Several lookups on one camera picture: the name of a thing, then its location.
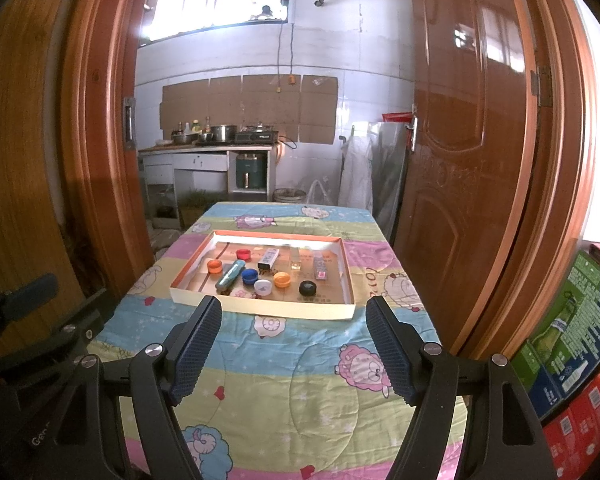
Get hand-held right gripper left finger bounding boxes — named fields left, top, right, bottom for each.
left=45, top=295, right=224, bottom=480

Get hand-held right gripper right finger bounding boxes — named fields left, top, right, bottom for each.
left=365, top=295, right=561, bottom=480

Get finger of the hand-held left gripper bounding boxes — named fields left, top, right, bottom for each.
left=55, top=288, right=119, bottom=356
left=0, top=273, right=60, bottom=331

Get teal plastic case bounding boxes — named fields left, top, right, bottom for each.
left=215, top=261, right=246, bottom=292

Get shallow cardboard box tray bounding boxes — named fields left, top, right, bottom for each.
left=170, top=230, right=357, bottom=321

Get brown wooden door leaf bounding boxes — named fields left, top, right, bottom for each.
left=0, top=0, right=156, bottom=361

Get clear plastic sheeting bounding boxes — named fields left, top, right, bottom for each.
left=337, top=120, right=411, bottom=241

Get green air fryer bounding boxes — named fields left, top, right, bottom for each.
left=236, top=155, right=267, bottom=192

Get white kitchen counter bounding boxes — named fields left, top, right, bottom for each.
left=139, top=142, right=278, bottom=231

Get green printed carton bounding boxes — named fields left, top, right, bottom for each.
left=510, top=250, right=600, bottom=421

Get red carton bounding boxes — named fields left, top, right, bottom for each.
left=542, top=367, right=600, bottom=480

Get black gas stove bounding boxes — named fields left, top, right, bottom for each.
left=236, top=129, right=279, bottom=144

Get window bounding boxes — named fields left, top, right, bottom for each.
left=140, top=0, right=291, bottom=43

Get brown wooden door with handle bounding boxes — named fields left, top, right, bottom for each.
left=392, top=0, right=538, bottom=356

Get silver door handle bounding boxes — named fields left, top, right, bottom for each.
left=407, top=105, right=420, bottom=153

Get cardboard wall sheets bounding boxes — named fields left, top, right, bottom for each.
left=160, top=74, right=339, bottom=145

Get brown wooden door frame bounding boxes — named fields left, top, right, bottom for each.
left=460, top=0, right=600, bottom=361

